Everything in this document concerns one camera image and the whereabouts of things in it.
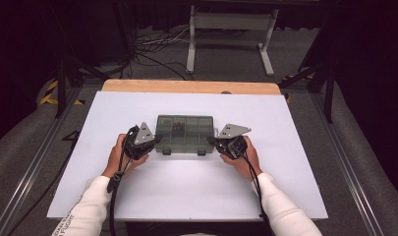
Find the person's left hand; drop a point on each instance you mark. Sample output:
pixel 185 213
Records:
pixel 116 160

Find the white metal stand frame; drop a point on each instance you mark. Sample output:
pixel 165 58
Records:
pixel 232 21

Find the grey plastic compartment box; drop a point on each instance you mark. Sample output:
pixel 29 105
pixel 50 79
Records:
pixel 186 137

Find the white table board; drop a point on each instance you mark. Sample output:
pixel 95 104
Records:
pixel 121 108

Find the aluminium floor rail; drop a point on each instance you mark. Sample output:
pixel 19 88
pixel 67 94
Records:
pixel 347 170
pixel 32 170

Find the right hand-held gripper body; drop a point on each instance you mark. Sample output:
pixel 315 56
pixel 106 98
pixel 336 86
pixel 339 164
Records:
pixel 232 131

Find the black metal stand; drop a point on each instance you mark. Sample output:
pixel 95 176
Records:
pixel 61 91
pixel 328 98

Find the yellow and black floor tape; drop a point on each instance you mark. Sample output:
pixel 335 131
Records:
pixel 47 98

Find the black triangular bracket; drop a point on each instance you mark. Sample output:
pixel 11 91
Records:
pixel 74 135

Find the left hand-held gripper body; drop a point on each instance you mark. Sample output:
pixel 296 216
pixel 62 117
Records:
pixel 143 136

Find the person's right hand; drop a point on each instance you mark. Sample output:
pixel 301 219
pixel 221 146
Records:
pixel 249 164

